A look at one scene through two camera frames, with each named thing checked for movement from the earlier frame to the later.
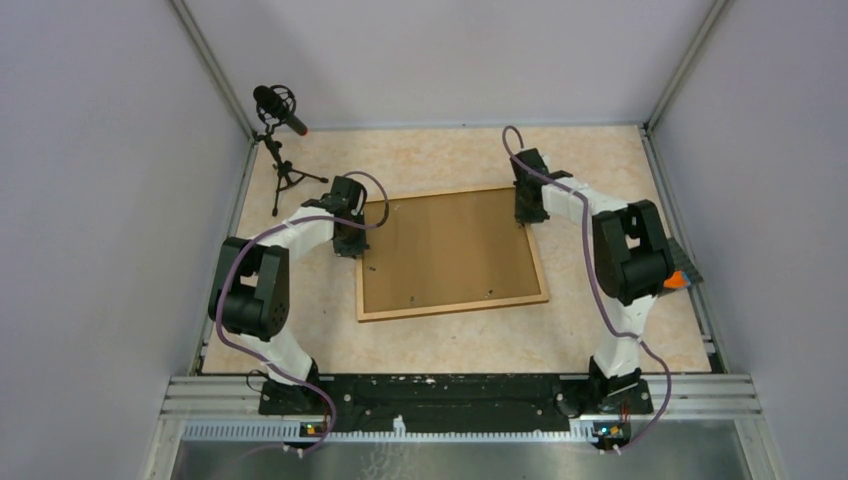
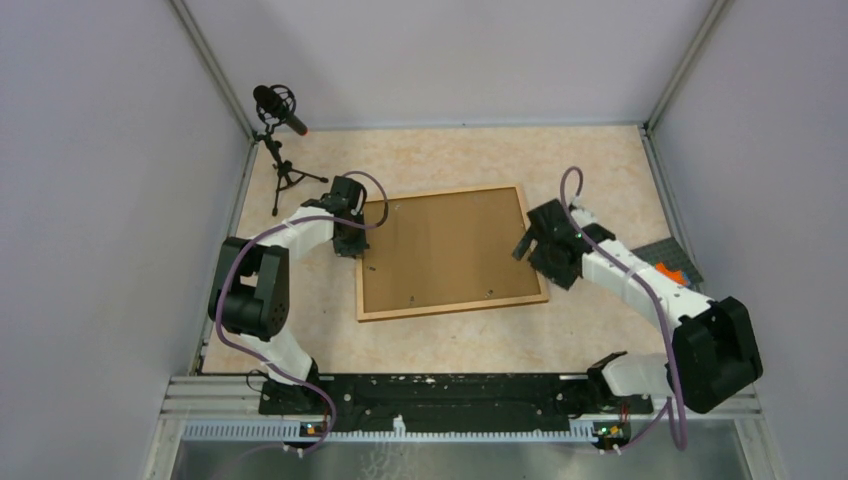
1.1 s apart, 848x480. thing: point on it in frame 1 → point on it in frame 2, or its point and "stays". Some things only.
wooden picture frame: x=445 y=253 stays
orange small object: x=678 y=280 stays
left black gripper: x=354 y=250 stays
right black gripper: x=523 y=217 → x=562 y=277
